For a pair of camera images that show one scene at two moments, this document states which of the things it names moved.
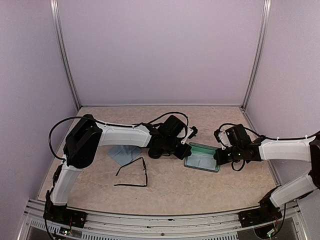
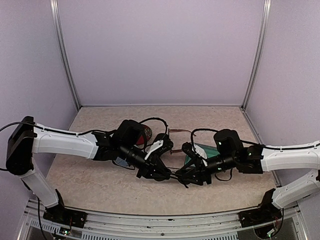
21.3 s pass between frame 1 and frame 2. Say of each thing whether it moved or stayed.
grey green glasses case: stayed
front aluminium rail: stayed
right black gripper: moved
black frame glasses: moved
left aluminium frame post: stayed
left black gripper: moved
